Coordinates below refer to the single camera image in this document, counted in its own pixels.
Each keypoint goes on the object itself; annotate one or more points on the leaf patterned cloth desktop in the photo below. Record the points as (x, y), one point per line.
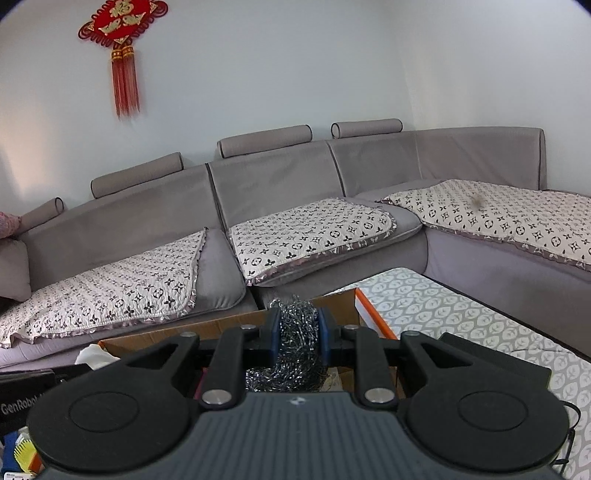
(461, 309)

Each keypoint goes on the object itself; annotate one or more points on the small patterned quilted seat cover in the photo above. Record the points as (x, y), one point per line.
(309, 235)

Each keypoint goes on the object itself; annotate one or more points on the grey sofa headrest roll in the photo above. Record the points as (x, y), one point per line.
(136, 176)
(265, 141)
(367, 128)
(44, 213)

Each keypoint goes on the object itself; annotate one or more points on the pink patterned pillow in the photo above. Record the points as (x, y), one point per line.
(9, 225)

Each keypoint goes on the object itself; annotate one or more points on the grey square cushion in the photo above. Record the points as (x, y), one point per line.
(14, 272)

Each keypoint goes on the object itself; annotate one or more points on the large patterned quilted seat cover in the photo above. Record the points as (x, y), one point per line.
(115, 290)

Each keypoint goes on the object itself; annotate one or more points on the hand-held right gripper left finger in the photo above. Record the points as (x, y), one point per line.
(275, 332)

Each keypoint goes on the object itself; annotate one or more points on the long patterned quilted seat cover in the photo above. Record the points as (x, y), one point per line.
(498, 212)

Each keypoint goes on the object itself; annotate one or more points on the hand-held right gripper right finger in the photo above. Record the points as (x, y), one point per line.
(323, 332)

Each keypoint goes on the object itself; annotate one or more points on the steel wool scourer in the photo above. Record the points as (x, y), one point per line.
(295, 332)

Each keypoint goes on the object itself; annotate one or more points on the white tissue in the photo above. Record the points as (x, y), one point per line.
(94, 357)

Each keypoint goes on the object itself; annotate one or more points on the orange cardboard box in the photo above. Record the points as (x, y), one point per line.
(369, 314)

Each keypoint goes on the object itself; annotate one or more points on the yellow comb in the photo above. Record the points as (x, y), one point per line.
(23, 454)

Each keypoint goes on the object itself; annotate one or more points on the grey sectional sofa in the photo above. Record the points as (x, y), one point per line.
(277, 184)

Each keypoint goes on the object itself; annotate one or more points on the red knot wall ornament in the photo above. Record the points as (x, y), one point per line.
(122, 37)

